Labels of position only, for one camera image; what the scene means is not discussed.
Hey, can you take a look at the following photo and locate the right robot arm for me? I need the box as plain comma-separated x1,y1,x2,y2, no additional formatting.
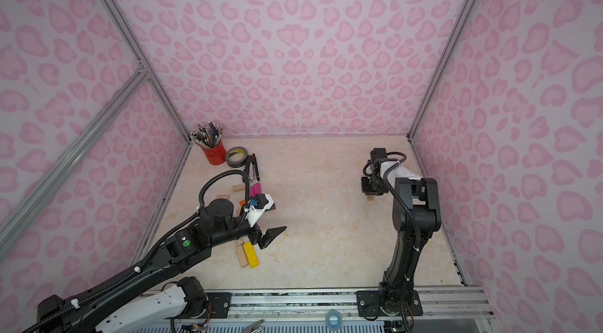
361,148,442,316

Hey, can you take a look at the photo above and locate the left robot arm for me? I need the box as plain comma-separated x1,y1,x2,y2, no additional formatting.
28,194,285,332

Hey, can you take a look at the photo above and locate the wooden block beside yellow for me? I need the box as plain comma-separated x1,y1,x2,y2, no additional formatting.
236,245,249,268

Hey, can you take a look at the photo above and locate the wooden block top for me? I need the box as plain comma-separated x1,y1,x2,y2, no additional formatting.
232,184,246,193

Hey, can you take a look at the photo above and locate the black stapler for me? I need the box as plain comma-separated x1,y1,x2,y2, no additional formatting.
244,153,260,182

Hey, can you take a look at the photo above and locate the black tape roll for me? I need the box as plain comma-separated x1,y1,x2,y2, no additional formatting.
225,146,249,168

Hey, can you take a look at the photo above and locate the red pencil cup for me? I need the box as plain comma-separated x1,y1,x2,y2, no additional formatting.
202,141,226,166

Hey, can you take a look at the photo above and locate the bundle of coloured pencils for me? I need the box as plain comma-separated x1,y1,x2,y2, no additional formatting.
190,122,223,149

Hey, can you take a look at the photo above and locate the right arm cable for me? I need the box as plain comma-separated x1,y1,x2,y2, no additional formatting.
362,151,422,259

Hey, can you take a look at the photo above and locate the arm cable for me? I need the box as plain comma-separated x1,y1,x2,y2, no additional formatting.
362,151,422,259
197,169,251,211

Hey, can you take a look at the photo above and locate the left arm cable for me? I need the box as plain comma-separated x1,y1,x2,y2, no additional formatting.
197,169,251,211

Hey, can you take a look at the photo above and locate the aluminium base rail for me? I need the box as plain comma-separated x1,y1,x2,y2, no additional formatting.
126,285,496,333

